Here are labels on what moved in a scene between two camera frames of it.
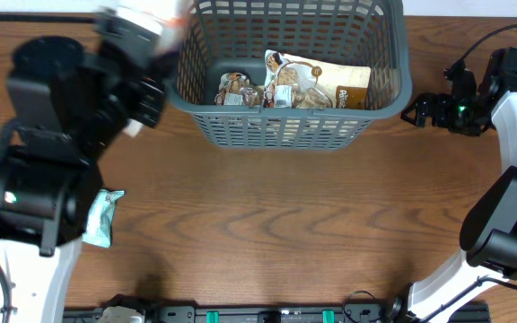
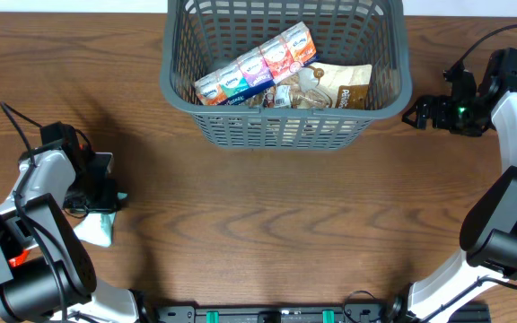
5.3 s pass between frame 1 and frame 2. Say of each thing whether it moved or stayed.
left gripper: moved
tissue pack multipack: moved
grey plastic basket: stayed
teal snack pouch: stayed
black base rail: stayed
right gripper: stayed
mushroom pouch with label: moved
